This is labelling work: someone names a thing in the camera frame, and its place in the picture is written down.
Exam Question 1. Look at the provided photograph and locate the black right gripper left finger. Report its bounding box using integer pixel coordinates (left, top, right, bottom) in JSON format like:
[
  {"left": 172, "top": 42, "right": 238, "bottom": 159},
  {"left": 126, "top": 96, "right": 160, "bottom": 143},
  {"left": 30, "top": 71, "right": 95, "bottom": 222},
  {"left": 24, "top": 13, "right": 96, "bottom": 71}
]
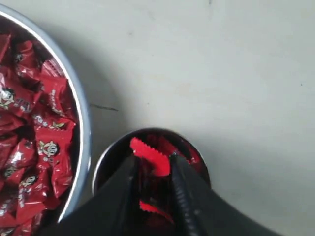
[{"left": 40, "top": 156, "right": 139, "bottom": 236}]

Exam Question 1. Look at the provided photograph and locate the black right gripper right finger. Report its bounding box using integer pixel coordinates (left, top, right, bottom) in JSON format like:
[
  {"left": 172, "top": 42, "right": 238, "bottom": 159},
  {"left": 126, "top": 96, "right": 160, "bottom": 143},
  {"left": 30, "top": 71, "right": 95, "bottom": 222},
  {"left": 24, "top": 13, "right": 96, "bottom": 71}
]
[{"left": 170, "top": 155, "right": 276, "bottom": 236}]

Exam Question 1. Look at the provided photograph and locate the stainless steel cup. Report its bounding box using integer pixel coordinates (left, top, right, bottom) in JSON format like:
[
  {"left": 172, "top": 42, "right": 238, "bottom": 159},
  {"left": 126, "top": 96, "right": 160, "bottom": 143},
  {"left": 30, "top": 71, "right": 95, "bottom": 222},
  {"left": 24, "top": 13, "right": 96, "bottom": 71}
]
[{"left": 92, "top": 127, "right": 212, "bottom": 197}]

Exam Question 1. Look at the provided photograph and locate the stainless steel bowl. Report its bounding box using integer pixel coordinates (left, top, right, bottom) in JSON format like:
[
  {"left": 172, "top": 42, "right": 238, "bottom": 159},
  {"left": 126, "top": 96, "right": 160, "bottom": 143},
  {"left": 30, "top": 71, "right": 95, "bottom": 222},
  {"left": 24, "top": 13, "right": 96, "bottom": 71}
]
[{"left": 0, "top": 4, "right": 92, "bottom": 223}]

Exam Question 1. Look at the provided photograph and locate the pile of red candies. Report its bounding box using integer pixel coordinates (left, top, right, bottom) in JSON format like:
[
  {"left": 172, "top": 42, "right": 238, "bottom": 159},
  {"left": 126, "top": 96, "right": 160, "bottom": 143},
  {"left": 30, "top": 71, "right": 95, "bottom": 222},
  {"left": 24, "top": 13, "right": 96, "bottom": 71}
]
[{"left": 0, "top": 27, "right": 76, "bottom": 236}]

